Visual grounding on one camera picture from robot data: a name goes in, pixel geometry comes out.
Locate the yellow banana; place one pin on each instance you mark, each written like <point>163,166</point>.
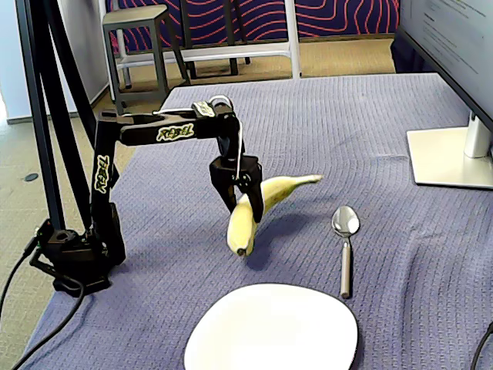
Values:
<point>240,227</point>

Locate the silver monitor stand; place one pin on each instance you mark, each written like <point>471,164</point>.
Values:
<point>435,158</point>

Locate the computer monitor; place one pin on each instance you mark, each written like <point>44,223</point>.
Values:
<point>443,34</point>

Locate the blue woven table cloth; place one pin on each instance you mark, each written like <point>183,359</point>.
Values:
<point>308,127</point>

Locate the white rounded square plate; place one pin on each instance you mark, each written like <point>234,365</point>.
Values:
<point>269,331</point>

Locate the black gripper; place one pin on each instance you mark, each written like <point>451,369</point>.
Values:
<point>226,172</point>

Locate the black camera stand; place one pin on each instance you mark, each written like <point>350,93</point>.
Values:
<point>38,96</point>

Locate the black floor disc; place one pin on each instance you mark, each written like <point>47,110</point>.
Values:
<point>31,177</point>

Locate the black chair frame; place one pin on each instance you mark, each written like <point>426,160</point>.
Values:
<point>230,38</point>

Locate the purple red-lined panel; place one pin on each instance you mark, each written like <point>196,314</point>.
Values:
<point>339,19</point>

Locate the grey metal stool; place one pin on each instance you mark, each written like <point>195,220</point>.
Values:
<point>131,17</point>

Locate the black robot arm with stickers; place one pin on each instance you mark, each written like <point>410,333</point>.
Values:
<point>138,135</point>

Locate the white table frame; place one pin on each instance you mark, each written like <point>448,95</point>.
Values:
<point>231,50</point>

